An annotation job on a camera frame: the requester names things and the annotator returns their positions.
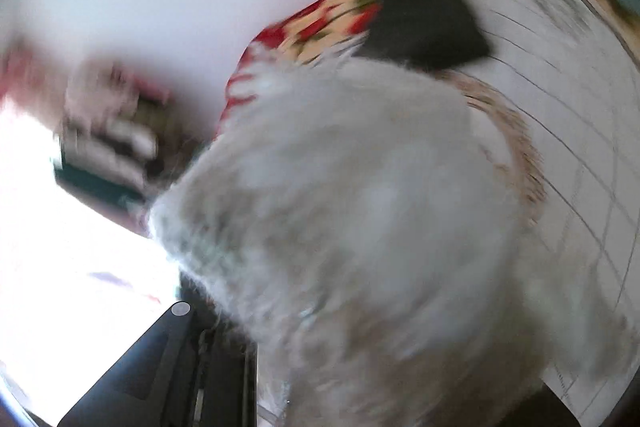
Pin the white fluffy cardigan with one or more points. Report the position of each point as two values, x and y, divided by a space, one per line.
349 223

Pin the red floral blanket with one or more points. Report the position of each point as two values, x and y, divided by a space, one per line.
340 16

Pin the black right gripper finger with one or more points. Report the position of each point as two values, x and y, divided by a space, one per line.
185 370

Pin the black folded garment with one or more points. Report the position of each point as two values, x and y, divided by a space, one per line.
427 34

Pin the clothes rack with garments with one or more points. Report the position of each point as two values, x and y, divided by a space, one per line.
123 139

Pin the white floral grid bedsheet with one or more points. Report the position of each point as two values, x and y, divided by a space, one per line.
564 66

